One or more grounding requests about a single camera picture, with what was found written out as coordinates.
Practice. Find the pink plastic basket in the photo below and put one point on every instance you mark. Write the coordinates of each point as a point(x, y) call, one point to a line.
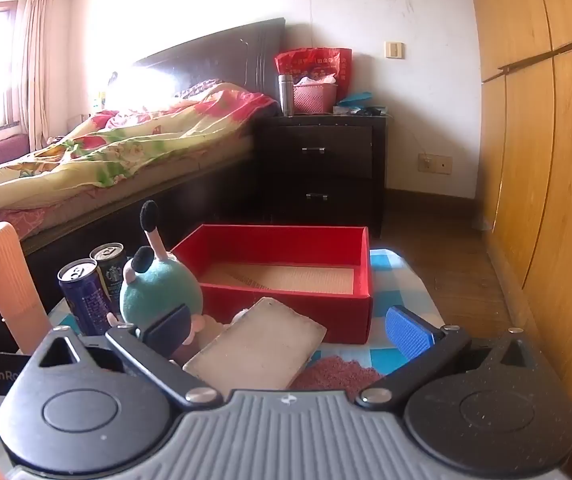
point(313, 100)

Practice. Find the blue white checkered tablecloth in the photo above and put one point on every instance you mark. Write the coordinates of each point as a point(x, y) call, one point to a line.
point(396, 280)

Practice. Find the beige wall socket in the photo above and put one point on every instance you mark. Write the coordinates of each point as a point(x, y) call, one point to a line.
point(435, 164)

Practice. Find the dark wooden nightstand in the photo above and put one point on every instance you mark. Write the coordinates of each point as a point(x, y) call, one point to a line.
point(286, 195)

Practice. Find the dark green drink can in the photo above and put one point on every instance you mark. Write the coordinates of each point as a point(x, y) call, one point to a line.
point(113, 272)

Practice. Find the dark wooden headboard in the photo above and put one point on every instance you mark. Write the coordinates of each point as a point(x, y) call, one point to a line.
point(246, 55)

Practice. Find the blue drink can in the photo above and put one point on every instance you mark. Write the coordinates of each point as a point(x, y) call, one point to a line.
point(88, 300)

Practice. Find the red rolled towel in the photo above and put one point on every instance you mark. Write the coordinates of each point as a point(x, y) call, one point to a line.
point(336, 372)

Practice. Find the nightstand drawer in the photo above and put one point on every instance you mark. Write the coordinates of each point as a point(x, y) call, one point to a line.
point(286, 200)
point(286, 150)

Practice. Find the purple grey fuzzy sock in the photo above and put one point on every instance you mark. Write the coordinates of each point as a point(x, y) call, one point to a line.
point(256, 345)

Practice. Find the green plush toy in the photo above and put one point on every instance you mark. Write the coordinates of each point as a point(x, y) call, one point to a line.
point(158, 285)

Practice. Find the orange ribbed block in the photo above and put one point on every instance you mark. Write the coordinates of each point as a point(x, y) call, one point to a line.
point(8, 280)

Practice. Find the steel thermos flask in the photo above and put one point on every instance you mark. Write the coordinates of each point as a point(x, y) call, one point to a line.
point(286, 97)

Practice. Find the beige wall switch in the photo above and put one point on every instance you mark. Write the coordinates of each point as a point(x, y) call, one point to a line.
point(394, 50)

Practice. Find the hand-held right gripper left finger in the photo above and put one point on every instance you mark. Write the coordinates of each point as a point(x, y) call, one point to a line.
point(168, 330)

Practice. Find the beige curtain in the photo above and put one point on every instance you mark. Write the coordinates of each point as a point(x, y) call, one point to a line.
point(33, 60)

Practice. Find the light wooden wardrobe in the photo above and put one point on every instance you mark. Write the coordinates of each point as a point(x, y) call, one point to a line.
point(541, 160)

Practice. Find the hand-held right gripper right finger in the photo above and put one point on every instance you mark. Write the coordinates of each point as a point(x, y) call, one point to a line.
point(408, 332)

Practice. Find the red plastic bag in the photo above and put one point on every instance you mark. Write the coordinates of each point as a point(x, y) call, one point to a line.
point(316, 60)

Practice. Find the teal folded paper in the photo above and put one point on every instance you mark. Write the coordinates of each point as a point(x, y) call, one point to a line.
point(356, 100)

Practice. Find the pink floral bedsheet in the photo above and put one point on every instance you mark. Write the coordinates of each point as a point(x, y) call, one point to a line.
point(41, 222)

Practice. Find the red cardboard box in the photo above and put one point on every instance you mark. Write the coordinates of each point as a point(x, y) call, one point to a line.
point(336, 315)

